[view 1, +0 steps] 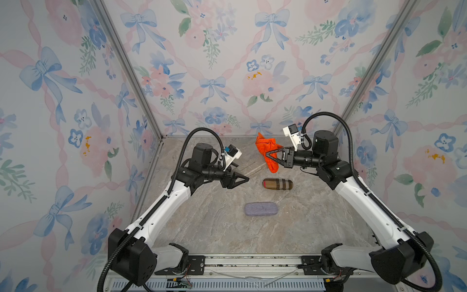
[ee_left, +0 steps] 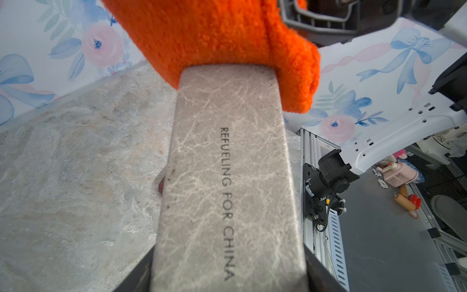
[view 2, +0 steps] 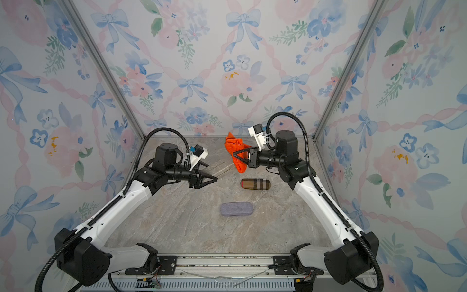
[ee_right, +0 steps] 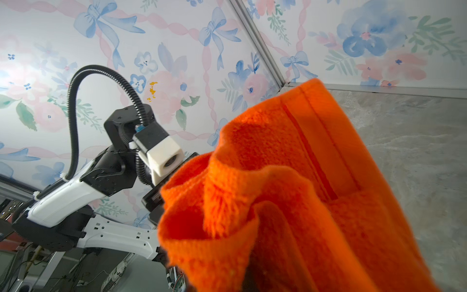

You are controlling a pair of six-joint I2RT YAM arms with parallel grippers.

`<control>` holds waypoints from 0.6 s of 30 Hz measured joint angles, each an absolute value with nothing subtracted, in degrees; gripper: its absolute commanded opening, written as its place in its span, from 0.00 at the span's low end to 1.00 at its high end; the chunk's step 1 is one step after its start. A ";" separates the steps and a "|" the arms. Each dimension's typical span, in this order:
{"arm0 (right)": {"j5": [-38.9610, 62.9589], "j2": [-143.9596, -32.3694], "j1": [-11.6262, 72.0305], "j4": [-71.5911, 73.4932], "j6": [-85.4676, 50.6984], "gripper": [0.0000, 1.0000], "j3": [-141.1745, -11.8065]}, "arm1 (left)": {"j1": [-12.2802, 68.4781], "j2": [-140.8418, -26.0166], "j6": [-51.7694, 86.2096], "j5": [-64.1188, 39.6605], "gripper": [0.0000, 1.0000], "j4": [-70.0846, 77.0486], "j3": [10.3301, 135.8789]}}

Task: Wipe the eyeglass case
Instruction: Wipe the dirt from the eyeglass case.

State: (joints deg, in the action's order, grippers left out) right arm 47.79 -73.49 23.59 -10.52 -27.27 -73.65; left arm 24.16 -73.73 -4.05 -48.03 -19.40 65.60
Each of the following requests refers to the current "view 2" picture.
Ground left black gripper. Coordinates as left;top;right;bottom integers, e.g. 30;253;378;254
168;162;219;189

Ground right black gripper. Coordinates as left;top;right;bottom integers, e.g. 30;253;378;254
235;146;285;170

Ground orange cleaning cloth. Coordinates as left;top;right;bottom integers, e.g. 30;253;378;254
225;133;250;173

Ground grey eyeglass case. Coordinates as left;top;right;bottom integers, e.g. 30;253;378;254
207;162;235;178

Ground plaid eyeglass case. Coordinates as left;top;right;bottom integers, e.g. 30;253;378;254
240;178;271;191

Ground purple fabric eyeglass case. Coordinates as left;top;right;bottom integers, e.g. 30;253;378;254
220;202;254;217

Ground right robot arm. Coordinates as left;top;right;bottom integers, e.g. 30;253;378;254
233;125;383;292

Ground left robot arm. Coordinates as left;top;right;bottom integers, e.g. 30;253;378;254
55;143;217;287

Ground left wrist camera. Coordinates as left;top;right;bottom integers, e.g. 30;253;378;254
187;144;209;171

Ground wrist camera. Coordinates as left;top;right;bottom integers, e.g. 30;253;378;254
187;144;209;171
248;124;272;151

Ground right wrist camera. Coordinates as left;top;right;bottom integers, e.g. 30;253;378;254
248;124;272;151

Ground left black corrugated cable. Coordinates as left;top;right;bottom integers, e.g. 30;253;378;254
34;127;191;292

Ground black corrugated cable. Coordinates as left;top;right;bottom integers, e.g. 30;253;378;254
265;112;384;292
34;127;191;292

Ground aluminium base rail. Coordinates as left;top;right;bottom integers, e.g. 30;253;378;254
79;254;360;292

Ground right black corrugated cable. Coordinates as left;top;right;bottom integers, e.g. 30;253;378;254
265;112;384;292

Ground right corner aluminium post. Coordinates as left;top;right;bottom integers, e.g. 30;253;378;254
313;0;387;141

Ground corner aluminium post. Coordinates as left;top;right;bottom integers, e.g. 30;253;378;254
313;0;387;141
58;1;145;139

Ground left corner aluminium post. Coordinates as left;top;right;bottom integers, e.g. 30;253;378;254
58;1;145;139

